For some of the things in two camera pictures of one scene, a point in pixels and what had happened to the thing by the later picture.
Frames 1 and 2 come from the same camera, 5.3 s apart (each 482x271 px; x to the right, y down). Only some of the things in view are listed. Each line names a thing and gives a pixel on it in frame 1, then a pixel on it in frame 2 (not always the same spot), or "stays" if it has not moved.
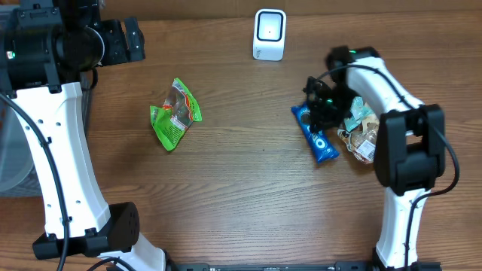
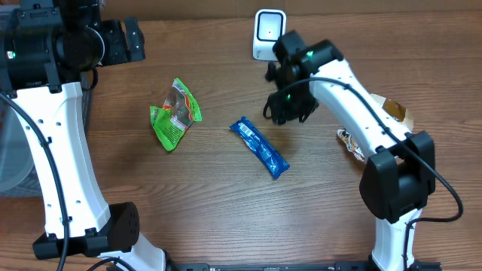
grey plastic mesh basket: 19,176 stays
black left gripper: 120,53 stays
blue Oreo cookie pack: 321,149 -> 259,147
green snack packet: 171,121 stays
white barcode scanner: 269,35 stays
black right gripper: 323,120 -> 282,112
